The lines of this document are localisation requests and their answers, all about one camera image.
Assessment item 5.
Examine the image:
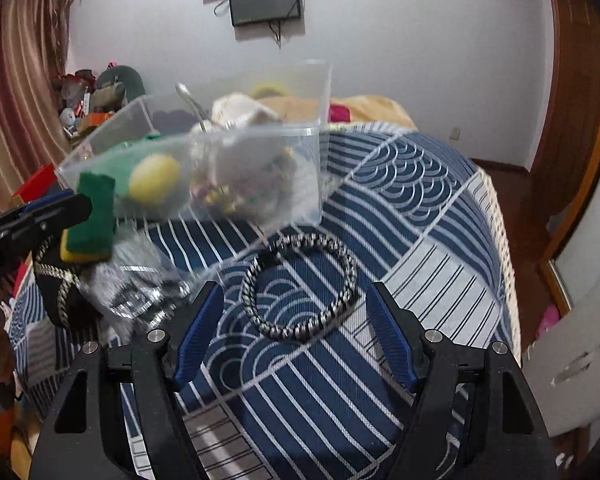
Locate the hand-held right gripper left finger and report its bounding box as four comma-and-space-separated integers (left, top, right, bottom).
30, 281, 226, 480

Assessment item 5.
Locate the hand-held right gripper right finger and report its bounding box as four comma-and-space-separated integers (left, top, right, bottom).
365, 282, 567, 480

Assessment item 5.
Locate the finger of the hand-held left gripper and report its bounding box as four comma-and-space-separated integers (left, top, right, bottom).
0, 189, 94, 243

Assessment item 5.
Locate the green and yellow sponge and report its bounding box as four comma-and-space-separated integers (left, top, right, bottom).
61, 172, 117, 264

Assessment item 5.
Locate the black and white braided bracelet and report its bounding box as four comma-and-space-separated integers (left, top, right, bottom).
241, 232, 358, 343

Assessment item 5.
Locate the clear plastic storage bin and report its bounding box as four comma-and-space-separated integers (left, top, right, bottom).
55, 59, 333, 233

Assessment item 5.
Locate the red box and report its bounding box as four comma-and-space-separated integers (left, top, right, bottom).
11, 164, 66, 202

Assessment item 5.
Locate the blue patterned bed cover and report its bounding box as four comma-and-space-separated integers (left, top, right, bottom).
10, 125, 523, 480

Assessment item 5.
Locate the green plush toy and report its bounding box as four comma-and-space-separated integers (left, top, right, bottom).
94, 132, 163, 201

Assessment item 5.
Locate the clear plastic bag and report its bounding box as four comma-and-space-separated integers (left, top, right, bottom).
77, 225, 196, 333

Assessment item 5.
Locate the yellow plush ball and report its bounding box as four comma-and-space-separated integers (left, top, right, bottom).
128, 155, 182, 206

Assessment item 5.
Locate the pile of toys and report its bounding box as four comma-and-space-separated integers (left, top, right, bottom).
55, 62, 147, 141

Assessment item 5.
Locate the striped curtain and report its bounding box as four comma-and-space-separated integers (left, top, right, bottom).
0, 0, 83, 221

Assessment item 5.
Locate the metal spoon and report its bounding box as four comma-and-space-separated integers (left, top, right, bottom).
175, 82, 206, 128

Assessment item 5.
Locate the white cloth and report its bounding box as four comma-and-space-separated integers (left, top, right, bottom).
210, 92, 283, 131

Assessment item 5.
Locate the wooden door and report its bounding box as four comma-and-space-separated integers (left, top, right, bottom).
527, 0, 600, 266

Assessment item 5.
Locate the black and tan braided cord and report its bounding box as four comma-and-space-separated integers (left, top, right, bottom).
32, 237, 83, 332

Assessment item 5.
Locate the wall-mounted black monitor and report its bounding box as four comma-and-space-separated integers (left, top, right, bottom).
228, 0, 302, 27

